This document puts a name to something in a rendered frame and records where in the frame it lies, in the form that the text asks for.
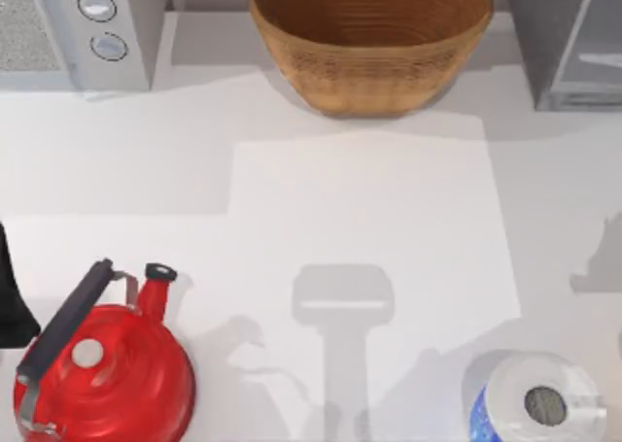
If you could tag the white paper towel roll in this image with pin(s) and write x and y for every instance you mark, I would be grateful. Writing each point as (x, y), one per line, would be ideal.
(539, 403)

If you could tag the brown woven basket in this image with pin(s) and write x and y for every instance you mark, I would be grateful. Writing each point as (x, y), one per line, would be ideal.
(371, 68)

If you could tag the pale microwave oven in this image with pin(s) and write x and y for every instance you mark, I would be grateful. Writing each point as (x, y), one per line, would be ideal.
(58, 29)

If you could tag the red kettle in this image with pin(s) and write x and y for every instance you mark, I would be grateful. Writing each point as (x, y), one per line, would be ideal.
(126, 364)

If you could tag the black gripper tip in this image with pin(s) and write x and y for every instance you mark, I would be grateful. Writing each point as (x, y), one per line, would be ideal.
(10, 306)

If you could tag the microwave knob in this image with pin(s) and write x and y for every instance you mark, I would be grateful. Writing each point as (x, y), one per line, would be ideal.
(96, 6)
(109, 46)

